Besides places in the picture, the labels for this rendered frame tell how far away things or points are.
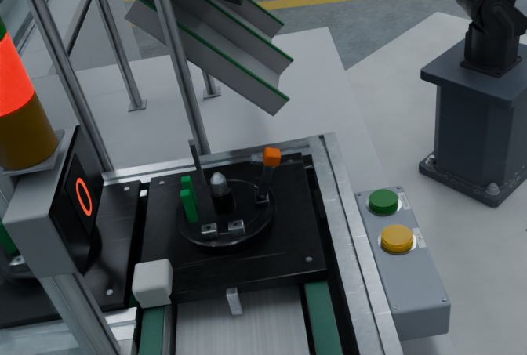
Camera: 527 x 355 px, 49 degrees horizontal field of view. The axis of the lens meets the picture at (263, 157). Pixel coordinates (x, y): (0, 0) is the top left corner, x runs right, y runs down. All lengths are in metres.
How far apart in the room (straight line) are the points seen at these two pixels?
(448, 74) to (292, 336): 0.43
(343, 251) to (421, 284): 0.11
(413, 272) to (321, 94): 0.59
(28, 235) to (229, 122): 0.75
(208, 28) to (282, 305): 0.50
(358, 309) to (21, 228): 0.39
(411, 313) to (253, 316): 0.20
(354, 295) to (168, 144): 0.59
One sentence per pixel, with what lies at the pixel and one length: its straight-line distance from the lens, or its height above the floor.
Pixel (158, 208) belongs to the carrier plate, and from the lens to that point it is 0.85.
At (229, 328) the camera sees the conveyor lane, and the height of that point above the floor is 0.92.
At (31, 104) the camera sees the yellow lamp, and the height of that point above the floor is 1.31.
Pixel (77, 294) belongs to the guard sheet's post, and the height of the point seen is 1.09.
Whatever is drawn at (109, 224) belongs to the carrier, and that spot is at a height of 0.97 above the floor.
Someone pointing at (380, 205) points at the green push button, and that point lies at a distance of 0.79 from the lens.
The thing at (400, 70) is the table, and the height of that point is 0.86.
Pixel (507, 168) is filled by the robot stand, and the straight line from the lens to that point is 0.95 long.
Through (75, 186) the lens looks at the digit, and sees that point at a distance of 0.52.
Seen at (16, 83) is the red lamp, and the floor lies 1.33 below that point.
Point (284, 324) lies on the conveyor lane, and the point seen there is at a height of 0.92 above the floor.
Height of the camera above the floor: 1.52
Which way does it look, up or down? 38 degrees down
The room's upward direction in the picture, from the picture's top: 11 degrees counter-clockwise
